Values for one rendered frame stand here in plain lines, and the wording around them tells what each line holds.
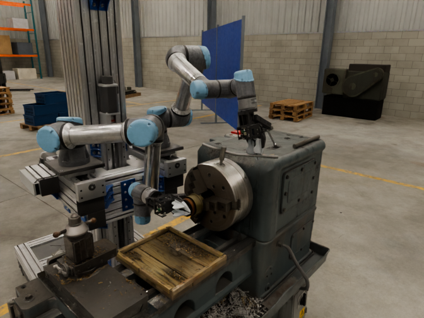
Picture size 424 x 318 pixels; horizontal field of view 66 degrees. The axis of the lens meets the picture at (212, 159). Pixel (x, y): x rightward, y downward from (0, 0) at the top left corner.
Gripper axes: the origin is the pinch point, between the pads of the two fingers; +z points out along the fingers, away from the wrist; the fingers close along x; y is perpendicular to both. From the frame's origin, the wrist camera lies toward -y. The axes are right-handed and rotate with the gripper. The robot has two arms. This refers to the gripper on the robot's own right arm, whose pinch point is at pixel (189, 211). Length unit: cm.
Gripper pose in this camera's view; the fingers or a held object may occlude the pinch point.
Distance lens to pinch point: 135.6
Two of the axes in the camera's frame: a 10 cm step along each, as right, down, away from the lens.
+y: -6.7, 2.2, -7.1
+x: 0.1, -9.5, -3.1
